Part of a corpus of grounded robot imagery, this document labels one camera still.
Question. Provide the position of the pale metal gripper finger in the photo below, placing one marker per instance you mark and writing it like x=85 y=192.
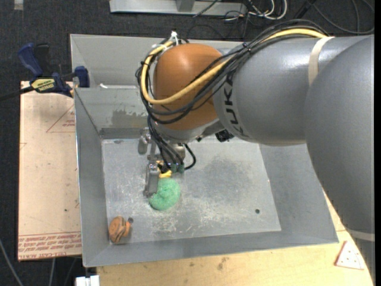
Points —
x=151 y=181

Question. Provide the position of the orange black-striped toy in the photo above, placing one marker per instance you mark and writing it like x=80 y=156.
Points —
x=119 y=230

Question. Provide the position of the green scrubbing sponge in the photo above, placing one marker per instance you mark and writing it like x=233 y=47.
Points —
x=166 y=196

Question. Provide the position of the brown cardboard board, red print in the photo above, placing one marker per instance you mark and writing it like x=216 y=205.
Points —
x=47 y=165

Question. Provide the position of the black cylinder on white bracket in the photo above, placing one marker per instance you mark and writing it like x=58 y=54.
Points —
x=224 y=136

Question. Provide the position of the grey metal bin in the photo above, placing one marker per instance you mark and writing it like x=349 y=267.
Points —
x=226 y=189

